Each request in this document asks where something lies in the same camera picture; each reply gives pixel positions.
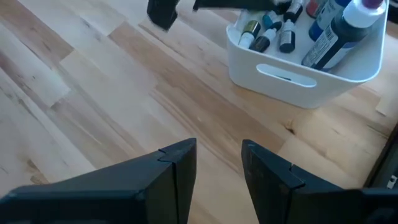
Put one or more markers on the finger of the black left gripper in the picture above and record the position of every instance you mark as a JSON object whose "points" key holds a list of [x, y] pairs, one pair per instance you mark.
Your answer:
{"points": [[236, 4]]}

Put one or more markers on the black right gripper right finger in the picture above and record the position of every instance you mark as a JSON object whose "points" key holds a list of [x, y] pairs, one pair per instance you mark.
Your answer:
{"points": [[273, 193]]}

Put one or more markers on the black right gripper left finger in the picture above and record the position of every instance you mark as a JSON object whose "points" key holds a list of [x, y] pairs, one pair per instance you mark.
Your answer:
{"points": [[174, 174]]}

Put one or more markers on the small olive yellow dropper bottle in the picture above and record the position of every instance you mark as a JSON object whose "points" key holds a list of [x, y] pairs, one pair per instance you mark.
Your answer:
{"points": [[248, 35]]}

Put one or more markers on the small teal dropper bottle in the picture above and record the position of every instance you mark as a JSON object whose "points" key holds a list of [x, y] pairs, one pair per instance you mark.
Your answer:
{"points": [[270, 20]]}

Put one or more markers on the large pink food coloring bottle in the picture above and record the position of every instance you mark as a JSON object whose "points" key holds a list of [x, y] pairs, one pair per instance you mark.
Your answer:
{"points": [[312, 7]]}

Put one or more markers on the large blue food coloring bottle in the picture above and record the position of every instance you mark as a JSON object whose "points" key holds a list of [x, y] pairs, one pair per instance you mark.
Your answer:
{"points": [[323, 21]]}

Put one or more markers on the large purple food coloring bottle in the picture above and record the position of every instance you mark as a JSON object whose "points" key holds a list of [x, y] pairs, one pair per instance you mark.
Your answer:
{"points": [[335, 37]]}

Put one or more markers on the white plastic storage bin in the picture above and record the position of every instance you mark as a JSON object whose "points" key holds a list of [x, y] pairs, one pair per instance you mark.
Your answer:
{"points": [[280, 90]]}

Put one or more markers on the black aluminium table frame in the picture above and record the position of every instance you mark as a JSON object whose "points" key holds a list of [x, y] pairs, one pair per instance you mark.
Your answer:
{"points": [[385, 161]]}

